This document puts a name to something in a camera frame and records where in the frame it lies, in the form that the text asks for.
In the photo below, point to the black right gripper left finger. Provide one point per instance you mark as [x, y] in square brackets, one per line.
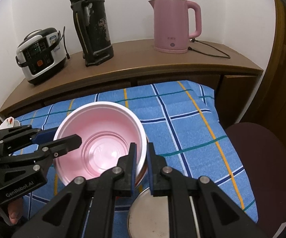
[85, 208]

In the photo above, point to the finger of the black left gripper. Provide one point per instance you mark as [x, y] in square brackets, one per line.
[16, 138]
[49, 150]

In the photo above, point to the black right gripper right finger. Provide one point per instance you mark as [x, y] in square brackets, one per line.
[196, 207]

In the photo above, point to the floral white plate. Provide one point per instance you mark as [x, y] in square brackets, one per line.
[10, 122]

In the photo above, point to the pink plastic bowl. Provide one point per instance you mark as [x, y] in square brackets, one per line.
[107, 129]

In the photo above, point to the person's left hand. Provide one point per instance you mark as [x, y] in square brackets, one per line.
[13, 212]

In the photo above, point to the dark red round stool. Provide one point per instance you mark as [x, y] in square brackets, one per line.
[264, 158]

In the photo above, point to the blue plaid tablecloth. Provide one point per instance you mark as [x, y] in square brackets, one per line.
[181, 121]

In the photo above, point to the white black rice cooker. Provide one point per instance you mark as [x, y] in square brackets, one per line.
[42, 55]

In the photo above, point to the brown right wooden door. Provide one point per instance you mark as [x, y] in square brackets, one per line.
[268, 107]

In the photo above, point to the brown wooden sideboard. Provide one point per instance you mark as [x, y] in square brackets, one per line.
[229, 73]

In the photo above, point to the black thermos flask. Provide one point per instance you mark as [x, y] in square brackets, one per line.
[91, 26]

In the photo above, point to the pink electric kettle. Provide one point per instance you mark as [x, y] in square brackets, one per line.
[171, 25]

